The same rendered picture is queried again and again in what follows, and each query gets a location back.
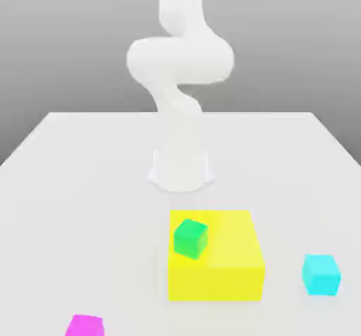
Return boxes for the small cyan cube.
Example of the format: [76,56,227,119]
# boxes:
[302,254,343,297]

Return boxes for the large yellow box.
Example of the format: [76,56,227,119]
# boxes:
[167,209,266,302]

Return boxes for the small magenta cube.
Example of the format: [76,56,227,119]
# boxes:
[64,313,104,336]

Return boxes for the small green cube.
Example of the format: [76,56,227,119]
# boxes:
[173,218,209,261]

